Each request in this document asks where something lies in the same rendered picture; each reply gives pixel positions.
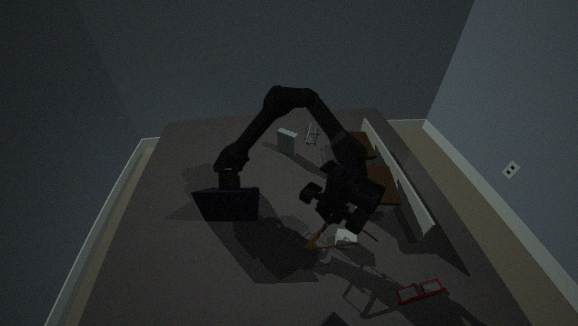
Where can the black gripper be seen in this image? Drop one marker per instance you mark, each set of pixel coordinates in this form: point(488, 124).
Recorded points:
point(328, 205)

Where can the grey flat panel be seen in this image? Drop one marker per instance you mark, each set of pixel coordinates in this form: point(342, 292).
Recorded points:
point(414, 211)

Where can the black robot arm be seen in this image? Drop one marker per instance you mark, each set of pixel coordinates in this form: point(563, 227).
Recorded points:
point(351, 180)

